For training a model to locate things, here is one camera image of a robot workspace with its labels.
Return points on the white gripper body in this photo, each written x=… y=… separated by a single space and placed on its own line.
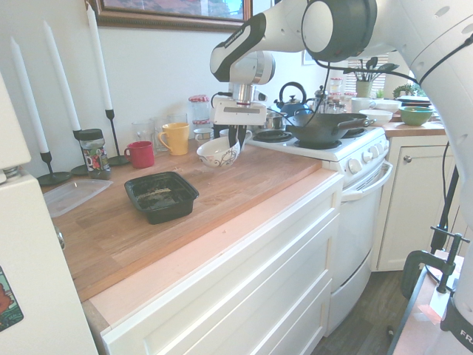
x=240 y=114

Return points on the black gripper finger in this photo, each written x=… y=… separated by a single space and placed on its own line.
x=233 y=137
x=242 y=135

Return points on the white bowl with swirl pattern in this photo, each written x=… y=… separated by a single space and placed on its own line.
x=218 y=157

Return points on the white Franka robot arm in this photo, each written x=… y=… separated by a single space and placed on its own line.
x=425 y=44

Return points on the large plain white mug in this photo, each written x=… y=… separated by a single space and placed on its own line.
x=247 y=135

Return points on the white teacup with blue pattern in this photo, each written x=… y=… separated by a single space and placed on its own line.
x=202 y=135

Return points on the jam jar with checkered lid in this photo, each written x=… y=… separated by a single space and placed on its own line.
x=202 y=124
x=199 y=107

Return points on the small steel pot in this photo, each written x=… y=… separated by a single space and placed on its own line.
x=275 y=121

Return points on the blue kettle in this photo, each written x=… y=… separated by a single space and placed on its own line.
x=293 y=103

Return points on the yellow mug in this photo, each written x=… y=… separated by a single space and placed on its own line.
x=177 y=138

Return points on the clear drinking glass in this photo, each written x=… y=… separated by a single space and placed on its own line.
x=159 y=127
x=142 y=131
x=177 y=118

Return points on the black wok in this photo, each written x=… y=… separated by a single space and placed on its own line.
x=318 y=131

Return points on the glass french press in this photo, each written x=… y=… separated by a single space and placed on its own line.
x=320 y=101

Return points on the red mug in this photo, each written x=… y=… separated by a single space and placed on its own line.
x=142 y=155

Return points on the black plastic food container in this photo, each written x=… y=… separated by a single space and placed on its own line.
x=162 y=199

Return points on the black holder of tall candle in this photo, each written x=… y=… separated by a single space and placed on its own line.
x=114 y=148

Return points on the white cup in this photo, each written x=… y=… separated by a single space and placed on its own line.
x=360 y=104

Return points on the ceramic utensil crock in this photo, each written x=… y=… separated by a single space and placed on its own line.
x=364 y=88

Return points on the white serving bowl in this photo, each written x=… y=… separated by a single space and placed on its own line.
x=377 y=116

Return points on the spice jar with black lid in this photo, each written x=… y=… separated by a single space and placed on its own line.
x=95 y=155

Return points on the white cabinet with drawers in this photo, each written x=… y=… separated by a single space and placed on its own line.
x=240 y=277

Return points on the white kitchen stove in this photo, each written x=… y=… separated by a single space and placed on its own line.
x=354 y=222

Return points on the wide white bowl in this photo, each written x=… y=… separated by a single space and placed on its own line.
x=388 y=106

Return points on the tall white taper candle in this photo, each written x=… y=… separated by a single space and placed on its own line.
x=99 y=55

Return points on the small green plant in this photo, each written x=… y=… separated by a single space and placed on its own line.
x=404 y=90

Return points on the clear plastic container lid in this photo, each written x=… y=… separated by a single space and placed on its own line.
x=74 y=196

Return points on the stack of dark plates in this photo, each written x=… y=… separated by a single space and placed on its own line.
x=414 y=100

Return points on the green bowl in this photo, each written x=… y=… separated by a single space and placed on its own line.
x=415 y=116

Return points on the white cabinet with knob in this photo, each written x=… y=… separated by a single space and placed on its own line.
x=410 y=207

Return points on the medium white taper candle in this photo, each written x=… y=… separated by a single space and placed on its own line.
x=61 y=74

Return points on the black holder of short candle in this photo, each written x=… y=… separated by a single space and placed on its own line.
x=53 y=177

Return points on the short white taper candle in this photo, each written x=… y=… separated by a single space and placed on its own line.
x=29 y=96

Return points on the black tripod stand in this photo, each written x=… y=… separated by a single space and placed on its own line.
x=449 y=196

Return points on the green metal clamp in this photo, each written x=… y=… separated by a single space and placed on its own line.
x=414 y=273

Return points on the wooden robot mounting table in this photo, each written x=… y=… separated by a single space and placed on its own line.
x=417 y=321

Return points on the colourful sticker magnet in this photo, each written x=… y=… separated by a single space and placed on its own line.
x=9 y=299

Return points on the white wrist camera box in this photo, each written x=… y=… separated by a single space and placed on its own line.
x=261 y=96

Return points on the framed picture with brown frame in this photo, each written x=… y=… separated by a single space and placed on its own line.
x=166 y=16

